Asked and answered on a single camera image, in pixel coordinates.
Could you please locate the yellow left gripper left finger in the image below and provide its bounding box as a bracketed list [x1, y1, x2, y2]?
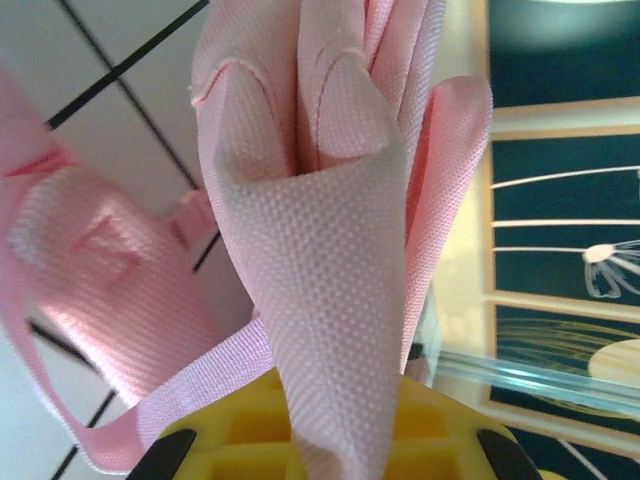
[130, 372, 314, 480]

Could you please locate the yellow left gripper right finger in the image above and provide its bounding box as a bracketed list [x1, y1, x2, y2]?
[384, 374, 544, 480]

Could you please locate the pink student backpack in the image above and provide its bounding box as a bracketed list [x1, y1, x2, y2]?
[0, 0, 496, 475]

